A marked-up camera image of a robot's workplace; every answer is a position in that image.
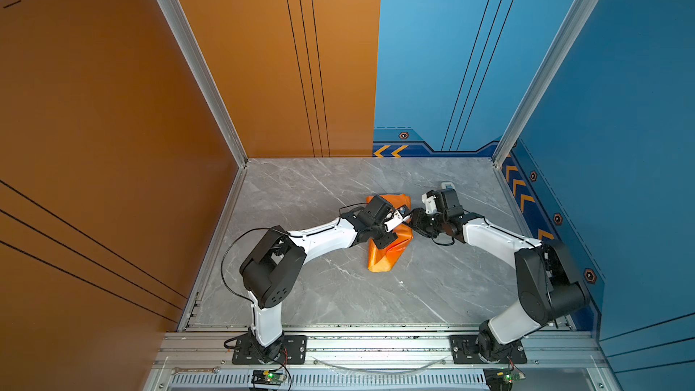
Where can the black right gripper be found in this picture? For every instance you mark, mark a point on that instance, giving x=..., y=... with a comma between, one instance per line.
x=417, y=215

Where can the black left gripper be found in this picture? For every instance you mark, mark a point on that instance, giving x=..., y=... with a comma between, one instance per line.
x=390, y=238

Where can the yellow wrapping paper sheet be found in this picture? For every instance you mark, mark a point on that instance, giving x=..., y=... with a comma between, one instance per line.
x=383, y=260

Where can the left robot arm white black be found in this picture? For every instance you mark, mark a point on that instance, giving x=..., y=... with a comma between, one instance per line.
x=270, y=271

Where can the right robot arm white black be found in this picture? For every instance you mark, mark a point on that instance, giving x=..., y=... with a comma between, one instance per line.
x=548, y=283

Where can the white tape dispenser blue roll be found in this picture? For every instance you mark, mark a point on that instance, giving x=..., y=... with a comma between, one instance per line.
x=446, y=185

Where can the right green circuit board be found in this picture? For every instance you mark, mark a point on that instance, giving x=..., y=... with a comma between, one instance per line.
x=502, y=380

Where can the green circuit board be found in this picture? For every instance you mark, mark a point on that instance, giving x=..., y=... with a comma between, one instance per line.
x=502, y=380
x=269, y=380

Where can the left green circuit board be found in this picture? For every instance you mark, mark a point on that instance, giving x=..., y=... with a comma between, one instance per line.
x=269, y=380

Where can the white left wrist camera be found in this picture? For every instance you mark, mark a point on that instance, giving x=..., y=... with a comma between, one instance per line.
x=386, y=212

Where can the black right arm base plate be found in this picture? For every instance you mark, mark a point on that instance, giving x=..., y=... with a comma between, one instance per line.
x=470, y=349

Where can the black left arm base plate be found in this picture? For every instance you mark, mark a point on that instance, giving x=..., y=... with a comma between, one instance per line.
x=287, y=350

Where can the aluminium front rail frame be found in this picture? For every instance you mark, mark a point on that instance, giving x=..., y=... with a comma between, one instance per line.
x=380, y=358

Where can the right aluminium corner post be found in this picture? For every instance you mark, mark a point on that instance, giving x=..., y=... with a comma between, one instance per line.
x=572, y=25

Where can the aluminium corner post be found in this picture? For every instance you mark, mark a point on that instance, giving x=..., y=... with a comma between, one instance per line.
x=181, y=29
x=572, y=25

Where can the left aluminium corner post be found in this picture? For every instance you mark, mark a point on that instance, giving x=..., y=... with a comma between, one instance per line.
x=181, y=29

